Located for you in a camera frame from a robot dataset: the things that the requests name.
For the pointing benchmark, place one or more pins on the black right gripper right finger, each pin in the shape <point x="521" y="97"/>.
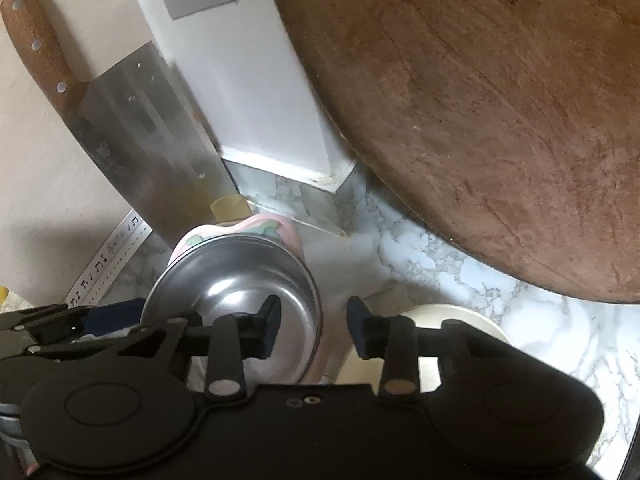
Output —
<point x="398" y="342"/>

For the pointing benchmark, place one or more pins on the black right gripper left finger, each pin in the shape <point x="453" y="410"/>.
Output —
<point x="230" y="341"/>

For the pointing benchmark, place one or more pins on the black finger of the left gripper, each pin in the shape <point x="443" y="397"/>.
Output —
<point x="113" y="317"/>

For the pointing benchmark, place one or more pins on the stainless steel bowl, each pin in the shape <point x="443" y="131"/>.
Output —
<point x="235" y="289"/>

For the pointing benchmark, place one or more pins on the pink steel-lined pot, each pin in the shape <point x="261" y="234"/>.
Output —
<point x="270" y="232"/>

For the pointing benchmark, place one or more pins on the small beige cup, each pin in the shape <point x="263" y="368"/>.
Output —
<point x="230" y="208"/>

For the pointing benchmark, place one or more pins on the round wooden cutting board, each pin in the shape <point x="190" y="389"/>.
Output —
<point x="510" y="127"/>

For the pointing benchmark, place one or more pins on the cleaver with wooden handle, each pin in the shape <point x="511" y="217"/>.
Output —
<point x="134" y="121"/>

